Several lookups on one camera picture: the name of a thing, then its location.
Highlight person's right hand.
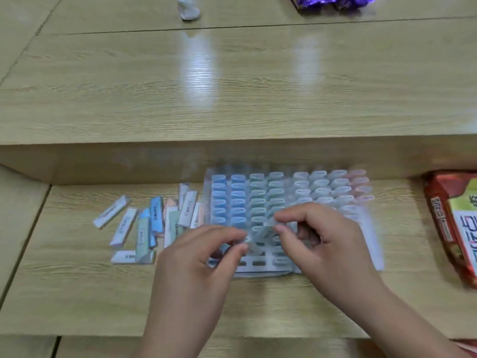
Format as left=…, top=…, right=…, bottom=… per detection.
left=274, top=203, right=385, bottom=308

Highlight person's left hand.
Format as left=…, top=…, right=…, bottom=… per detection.
left=149, top=224, right=249, bottom=332

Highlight small clear sticker tab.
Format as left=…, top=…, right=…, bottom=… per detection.
left=244, top=216, right=284, bottom=256

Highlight person's left forearm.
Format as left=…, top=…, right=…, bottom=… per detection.
left=133, top=324, right=224, bottom=358

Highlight person's right forearm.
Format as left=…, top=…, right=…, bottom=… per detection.
left=333, top=281, right=471, bottom=358

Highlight sheet of pastel sticker tabs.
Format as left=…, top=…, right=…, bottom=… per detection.
left=203, top=168, right=386, bottom=277

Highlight pile of pastel paper strips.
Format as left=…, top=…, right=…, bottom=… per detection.
left=93, top=182, right=206, bottom=265

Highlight red snack packet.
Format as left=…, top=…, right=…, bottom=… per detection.
left=423, top=171, right=477, bottom=290

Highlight purple foil bag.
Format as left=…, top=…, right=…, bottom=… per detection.
left=289, top=0, right=381, bottom=11

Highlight white crumpled tissue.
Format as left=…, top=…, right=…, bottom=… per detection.
left=177, top=0, right=202, bottom=21

